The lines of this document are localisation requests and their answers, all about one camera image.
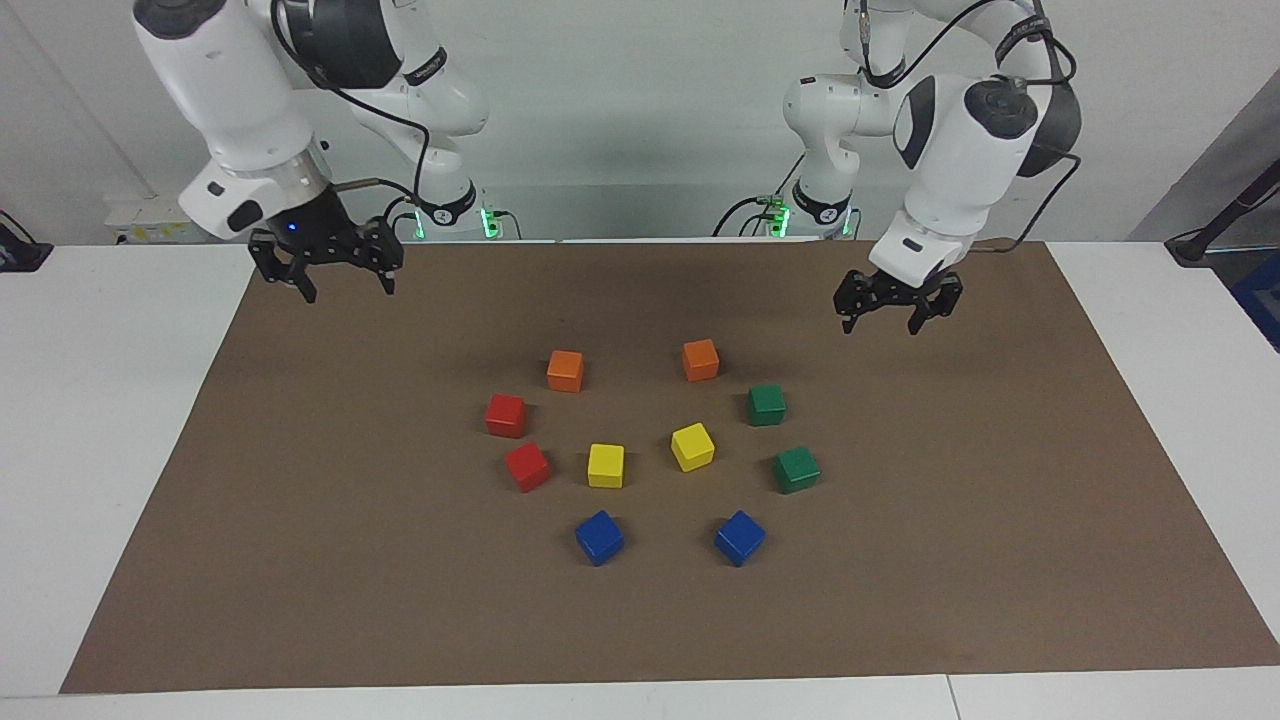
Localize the green wooden cube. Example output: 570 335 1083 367
773 446 822 495
746 384 788 428

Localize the red wooden cube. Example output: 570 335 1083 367
504 442 553 494
485 393 528 439

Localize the white box with yellow label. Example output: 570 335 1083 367
105 195 216 246

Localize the blue wooden cube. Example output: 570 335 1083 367
575 510 626 567
714 510 767 568

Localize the brown paper mat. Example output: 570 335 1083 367
60 240 1280 694

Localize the black device on table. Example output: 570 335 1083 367
0 210 53 273

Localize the black stand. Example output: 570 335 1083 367
1165 160 1280 266

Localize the blue crate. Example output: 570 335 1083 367
1232 250 1280 353

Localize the black right base cable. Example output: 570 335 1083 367
385 195 523 241

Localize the black base cable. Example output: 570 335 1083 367
712 150 806 238
385 195 523 241

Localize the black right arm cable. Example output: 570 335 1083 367
270 0 433 216

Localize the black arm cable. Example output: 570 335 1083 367
855 0 1083 251
270 0 433 216

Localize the black left base cable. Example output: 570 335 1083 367
712 150 806 238

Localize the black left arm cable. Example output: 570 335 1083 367
855 0 1083 251

